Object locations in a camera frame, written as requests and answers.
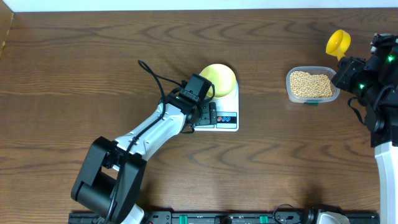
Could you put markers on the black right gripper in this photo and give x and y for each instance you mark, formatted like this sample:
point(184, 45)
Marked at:
point(347, 66)

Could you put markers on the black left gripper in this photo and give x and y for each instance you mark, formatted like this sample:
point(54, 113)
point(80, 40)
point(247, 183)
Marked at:
point(209, 114)

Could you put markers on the yellow plastic measuring scoop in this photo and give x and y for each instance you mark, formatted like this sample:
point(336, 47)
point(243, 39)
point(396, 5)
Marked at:
point(338, 44)

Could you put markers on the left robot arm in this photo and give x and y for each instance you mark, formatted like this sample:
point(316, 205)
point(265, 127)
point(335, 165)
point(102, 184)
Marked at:
point(111, 175)

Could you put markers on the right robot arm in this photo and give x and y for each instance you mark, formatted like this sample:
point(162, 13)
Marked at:
point(373, 82)

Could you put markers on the white digital kitchen scale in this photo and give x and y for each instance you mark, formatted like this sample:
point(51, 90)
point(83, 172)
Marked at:
point(227, 113)

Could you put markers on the pale yellow bowl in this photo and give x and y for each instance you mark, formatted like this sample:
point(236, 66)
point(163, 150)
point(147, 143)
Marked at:
point(222, 77)

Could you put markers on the clear plastic container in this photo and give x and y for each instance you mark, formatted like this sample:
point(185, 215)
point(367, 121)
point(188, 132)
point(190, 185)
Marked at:
point(313, 70)

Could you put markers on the soybeans in container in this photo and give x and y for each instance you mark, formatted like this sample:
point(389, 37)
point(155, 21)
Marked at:
point(306, 85)

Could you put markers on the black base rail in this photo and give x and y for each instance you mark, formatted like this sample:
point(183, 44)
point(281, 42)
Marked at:
point(283, 214)

